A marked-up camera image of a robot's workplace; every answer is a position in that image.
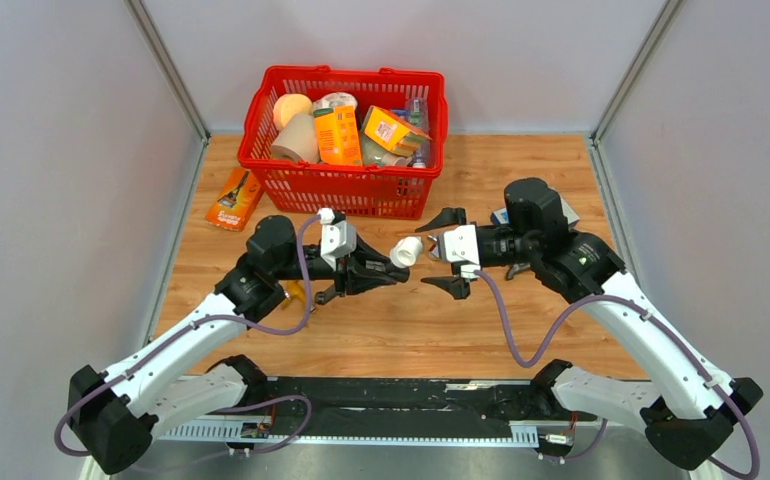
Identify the orange round sponge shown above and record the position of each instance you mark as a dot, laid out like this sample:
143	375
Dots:
289	105

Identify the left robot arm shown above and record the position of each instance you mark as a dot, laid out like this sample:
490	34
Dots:
115	414

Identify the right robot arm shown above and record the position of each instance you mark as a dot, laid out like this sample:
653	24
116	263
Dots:
687	407

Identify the beige paper roll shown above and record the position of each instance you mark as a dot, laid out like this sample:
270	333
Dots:
297	141

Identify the red plastic shopping basket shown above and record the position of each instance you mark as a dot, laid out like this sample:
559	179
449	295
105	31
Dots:
365	142

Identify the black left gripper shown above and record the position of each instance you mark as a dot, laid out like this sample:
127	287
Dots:
363	281

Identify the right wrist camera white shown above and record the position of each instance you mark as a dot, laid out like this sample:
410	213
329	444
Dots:
458	246

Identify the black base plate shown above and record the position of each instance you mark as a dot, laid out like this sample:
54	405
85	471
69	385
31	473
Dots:
413	408

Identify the clear plastic bottle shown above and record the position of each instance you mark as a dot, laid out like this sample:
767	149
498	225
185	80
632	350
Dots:
417	115

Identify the steel grey faucet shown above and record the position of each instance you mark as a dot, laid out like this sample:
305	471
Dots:
516	269

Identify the white plastic pipe fitting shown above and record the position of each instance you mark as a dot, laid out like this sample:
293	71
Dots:
406	252

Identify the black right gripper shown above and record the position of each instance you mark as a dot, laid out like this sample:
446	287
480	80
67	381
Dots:
456	286

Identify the blue white razor box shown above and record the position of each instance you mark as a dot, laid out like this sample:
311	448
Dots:
500	216

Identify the brass yellow faucet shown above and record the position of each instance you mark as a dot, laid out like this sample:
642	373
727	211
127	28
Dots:
294	290

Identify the white tape roll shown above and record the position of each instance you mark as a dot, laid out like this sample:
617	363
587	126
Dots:
335	100

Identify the orange tall box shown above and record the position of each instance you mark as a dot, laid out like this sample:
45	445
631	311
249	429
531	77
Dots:
338	136

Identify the orange razor box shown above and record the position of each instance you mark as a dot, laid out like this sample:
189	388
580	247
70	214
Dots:
237	201

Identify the orange yellow tilted box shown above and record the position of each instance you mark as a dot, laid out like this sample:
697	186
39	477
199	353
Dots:
393	133

